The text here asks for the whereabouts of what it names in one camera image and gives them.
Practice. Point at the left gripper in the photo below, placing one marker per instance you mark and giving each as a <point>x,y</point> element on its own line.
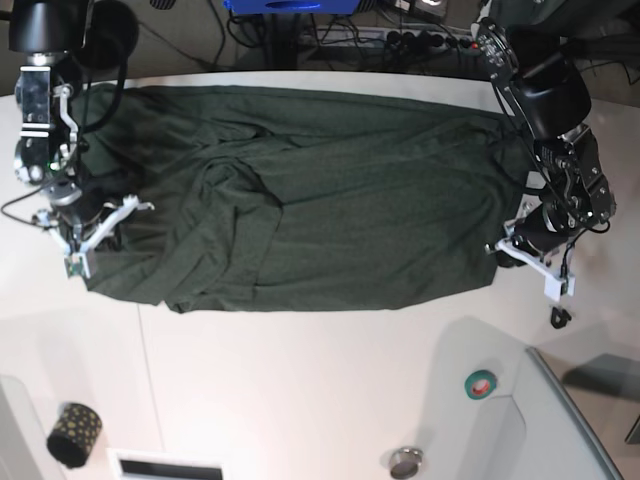
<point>542,231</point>

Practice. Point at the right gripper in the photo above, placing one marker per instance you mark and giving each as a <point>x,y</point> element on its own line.
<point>81,200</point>

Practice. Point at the dark green t-shirt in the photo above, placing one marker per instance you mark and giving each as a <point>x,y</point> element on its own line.
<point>291,200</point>

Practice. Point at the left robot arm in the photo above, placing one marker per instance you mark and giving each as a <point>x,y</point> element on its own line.
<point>543,95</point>

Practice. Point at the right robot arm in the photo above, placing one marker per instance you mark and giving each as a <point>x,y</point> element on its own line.
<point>65,43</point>

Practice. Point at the small black clip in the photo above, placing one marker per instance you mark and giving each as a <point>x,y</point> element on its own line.
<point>560,317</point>

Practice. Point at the green tape roll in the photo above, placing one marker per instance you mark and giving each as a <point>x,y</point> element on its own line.
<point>480,384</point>

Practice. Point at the black round stand base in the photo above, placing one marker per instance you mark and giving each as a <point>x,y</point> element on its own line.
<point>112,37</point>

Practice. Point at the black gold dotted cup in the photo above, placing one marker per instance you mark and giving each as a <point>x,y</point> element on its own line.
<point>74,435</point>

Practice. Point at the round metal tin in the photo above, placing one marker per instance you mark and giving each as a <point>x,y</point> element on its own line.
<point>405,463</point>

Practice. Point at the blue box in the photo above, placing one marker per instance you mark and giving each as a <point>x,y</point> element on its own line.
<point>248,7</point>

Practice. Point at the white slotted tray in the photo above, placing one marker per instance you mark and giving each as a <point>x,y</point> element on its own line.
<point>130,464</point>

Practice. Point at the white power strip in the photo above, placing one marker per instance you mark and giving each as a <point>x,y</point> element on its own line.
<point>416,41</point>

